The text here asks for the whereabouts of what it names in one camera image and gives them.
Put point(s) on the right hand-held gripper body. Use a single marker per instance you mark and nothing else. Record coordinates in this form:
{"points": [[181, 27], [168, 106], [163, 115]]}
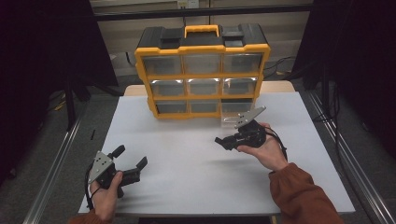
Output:
{"points": [[252, 133]]}

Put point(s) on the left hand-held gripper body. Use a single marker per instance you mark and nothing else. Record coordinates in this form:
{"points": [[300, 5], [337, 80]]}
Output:
{"points": [[99, 166]]}

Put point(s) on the yellow black drawer organizer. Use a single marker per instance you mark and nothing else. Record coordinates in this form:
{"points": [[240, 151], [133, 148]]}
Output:
{"points": [[202, 40]]}

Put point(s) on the person's right hand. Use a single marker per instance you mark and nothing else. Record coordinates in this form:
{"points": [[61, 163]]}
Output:
{"points": [[269, 152]]}

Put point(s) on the person's left hand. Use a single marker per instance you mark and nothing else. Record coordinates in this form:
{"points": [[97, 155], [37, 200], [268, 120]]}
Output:
{"points": [[104, 200]]}

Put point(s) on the small black floor piece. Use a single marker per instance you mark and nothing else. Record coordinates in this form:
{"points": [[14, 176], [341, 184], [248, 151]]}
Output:
{"points": [[92, 134]]}

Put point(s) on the black metal stand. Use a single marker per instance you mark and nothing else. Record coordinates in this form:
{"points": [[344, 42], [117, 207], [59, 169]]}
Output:
{"points": [[70, 105]]}

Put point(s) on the grid of clear drawers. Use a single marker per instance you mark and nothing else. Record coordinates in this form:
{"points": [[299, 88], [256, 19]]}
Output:
{"points": [[202, 63]]}

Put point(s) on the black curtain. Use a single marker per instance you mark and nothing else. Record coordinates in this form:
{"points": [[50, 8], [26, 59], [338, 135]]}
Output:
{"points": [[358, 62], [31, 62]]}

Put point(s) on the black horizontal bar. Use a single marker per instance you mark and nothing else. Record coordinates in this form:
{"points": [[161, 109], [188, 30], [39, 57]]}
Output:
{"points": [[155, 14]]}

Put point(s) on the aluminium rail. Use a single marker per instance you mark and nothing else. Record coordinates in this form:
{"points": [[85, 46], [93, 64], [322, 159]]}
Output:
{"points": [[53, 174], [351, 161]]}

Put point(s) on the white wall socket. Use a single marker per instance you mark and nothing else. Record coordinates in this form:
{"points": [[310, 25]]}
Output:
{"points": [[188, 3]]}

